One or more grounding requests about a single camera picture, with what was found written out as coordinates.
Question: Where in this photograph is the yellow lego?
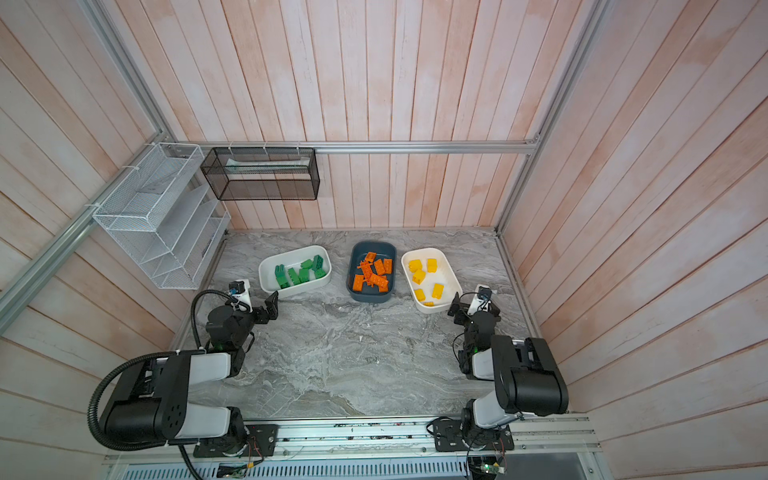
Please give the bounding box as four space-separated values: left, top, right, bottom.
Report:
412 270 426 284

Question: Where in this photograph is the green long lego brick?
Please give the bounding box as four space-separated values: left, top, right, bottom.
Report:
312 255 324 271

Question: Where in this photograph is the long orange lego plate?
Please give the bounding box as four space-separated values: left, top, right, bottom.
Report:
359 261 376 287

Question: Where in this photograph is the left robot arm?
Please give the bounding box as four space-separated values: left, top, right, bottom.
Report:
87 281 279 458

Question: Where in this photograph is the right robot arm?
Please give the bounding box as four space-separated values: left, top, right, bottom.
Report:
447 288 569 450

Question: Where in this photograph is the right white bin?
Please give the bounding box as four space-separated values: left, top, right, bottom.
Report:
401 247 464 314

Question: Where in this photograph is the white bin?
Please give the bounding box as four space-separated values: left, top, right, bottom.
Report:
401 247 464 314
258 245 333 299

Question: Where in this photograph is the left white bin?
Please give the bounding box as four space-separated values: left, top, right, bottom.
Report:
258 245 333 299

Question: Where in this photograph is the dark teal bin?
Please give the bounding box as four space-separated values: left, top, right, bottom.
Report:
346 241 397 303

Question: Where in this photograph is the black mesh basket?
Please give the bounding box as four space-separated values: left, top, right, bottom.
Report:
201 146 321 201

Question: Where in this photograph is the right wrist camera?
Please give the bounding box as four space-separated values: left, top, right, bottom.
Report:
468 285 493 315

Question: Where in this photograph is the black corrugated cable left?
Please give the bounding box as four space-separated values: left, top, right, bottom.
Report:
86 289 241 480

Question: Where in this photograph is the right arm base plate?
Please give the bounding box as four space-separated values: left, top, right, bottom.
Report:
426 416 514 452

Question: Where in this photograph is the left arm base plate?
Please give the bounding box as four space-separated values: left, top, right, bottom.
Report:
193 423 279 459

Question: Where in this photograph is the aluminium front rail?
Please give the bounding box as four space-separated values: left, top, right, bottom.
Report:
103 413 603 466

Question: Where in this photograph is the white wire shelf rack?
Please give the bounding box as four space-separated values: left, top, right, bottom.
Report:
94 143 230 290

